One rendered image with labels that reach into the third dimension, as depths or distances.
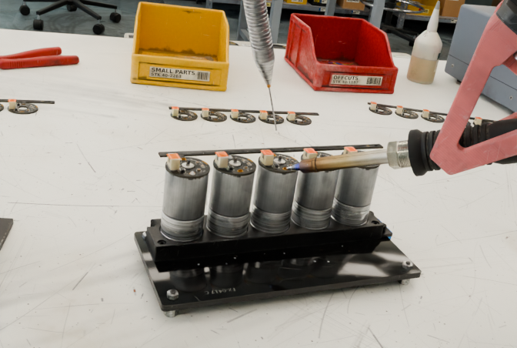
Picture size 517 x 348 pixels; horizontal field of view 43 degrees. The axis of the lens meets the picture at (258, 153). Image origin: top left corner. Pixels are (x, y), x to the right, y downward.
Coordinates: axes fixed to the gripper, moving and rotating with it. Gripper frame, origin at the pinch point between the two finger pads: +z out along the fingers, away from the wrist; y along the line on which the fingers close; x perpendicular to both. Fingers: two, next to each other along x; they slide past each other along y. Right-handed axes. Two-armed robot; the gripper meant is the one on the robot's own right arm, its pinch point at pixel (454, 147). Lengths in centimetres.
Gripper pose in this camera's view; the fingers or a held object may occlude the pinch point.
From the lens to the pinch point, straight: 34.6
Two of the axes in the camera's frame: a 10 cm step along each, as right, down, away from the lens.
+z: -5.7, 6.5, 5.0
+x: 7.2, 6.9, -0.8
